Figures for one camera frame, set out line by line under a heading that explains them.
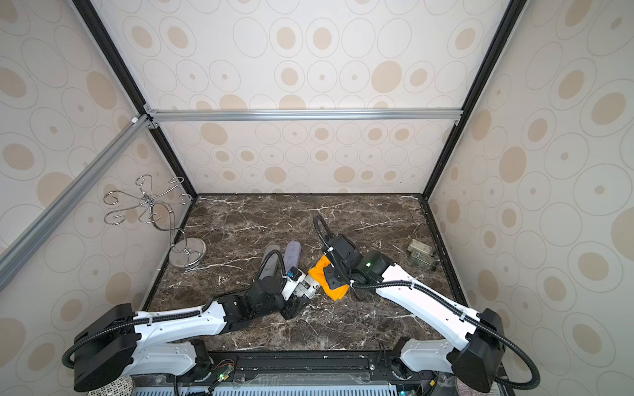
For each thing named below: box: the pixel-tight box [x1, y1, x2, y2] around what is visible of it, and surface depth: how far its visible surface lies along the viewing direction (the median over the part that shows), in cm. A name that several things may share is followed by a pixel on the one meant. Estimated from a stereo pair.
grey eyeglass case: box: [258, 245, 281, 280], surface depth 93 cm
